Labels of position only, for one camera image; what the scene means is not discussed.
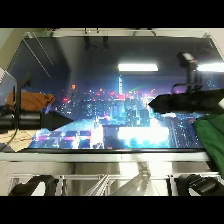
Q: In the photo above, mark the orange-brown garment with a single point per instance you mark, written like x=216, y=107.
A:
x=31, y=100

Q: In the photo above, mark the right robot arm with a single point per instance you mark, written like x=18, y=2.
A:
x=190, y=101

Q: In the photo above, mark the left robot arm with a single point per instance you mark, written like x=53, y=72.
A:
x=26, y=120

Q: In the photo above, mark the beige garment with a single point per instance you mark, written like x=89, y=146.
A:
x=21, y=139

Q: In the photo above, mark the green T-shirt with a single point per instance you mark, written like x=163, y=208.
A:
x=213, y=140

